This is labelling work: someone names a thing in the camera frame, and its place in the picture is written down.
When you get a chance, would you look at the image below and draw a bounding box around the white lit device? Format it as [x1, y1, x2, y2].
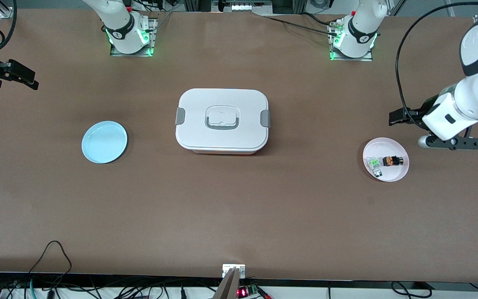
[231, 2, 273, 12]

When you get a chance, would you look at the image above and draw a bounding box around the black coiled cable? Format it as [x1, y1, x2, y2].
[390, 281, 433, 299]

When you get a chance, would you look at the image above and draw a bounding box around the circuit board with red light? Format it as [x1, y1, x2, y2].
[237, 284, 261, 298]

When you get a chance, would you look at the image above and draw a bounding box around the long black cable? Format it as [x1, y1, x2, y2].
[252, 12, 340, 34]

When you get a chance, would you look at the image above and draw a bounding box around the pink round plate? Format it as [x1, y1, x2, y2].
[362, 137, 410, 182]

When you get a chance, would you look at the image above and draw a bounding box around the thin black looped cable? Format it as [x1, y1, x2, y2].
[27, 240, 73, 284]

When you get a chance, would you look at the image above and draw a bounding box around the green and clear switch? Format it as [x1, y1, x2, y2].
[367, 157, 384, 177]

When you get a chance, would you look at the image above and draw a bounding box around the light blue round plate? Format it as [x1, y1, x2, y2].
[81, 120, 128, 164]

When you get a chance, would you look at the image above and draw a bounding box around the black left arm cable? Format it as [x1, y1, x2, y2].
[395, 0, 478, 129]

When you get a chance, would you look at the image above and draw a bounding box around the white lidded lunch box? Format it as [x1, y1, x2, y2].
[175, 88, 271, 155]

